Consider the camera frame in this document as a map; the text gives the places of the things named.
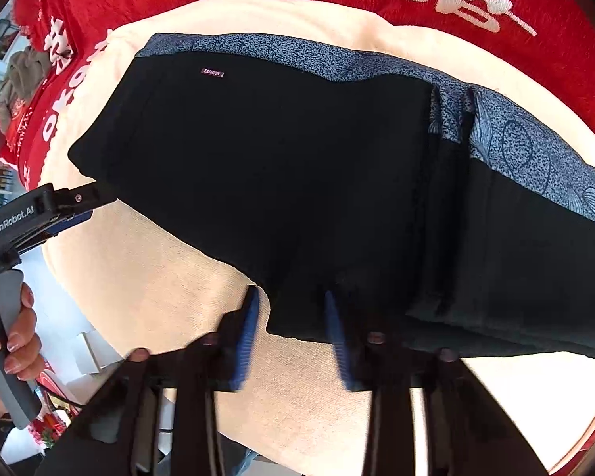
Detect person's left hand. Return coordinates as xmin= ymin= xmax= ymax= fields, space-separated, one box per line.
xmin=0 ymin=282 xmax=44 ymax=422

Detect red patterned bag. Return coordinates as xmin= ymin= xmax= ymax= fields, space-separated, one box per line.
xmin=30 ymin=364 xmax=83 ymax=449

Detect person's leg in jeans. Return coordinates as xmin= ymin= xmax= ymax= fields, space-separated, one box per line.
xmin=225 ymin=449 xmax=259 ymax=476

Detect cream fleece blanket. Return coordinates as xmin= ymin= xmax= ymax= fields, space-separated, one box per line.
xmin=38 ymin=0 xmax=595 ymax=474

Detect black pants with blue trim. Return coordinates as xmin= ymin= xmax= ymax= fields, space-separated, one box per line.
xmin=68 ymin=32 xmax=595 ymax=360

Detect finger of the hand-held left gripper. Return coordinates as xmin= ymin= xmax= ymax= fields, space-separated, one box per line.
xmin=10 ymin=209 xmax=94 ymax=253
xmin=54 ymin=181 xmax=120 ymax=211

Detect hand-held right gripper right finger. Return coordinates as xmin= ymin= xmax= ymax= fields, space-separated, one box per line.
xmin=324 ymin=290 xmax=549 ymax=476

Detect grey crumpled cloth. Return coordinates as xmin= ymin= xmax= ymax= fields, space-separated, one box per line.
xmin=0 ymin=46 xmax=53 ymax=122

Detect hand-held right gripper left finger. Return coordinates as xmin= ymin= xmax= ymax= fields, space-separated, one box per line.
xmin=35 ymin=285 xmax=263 ymax=476

